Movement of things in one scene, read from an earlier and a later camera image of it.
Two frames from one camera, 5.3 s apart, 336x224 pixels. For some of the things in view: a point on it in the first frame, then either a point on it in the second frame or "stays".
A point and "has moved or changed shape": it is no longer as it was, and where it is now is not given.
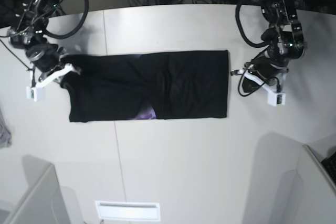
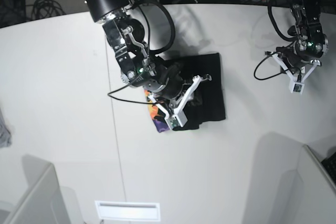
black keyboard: x=329 y=163 stays
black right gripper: x=262 y=67 to x=290 y=57
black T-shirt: x=157 y=85 has moved or changed shape
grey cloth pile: x=6 y=137 stays
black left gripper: x=44 y=57 to x=169 y=85
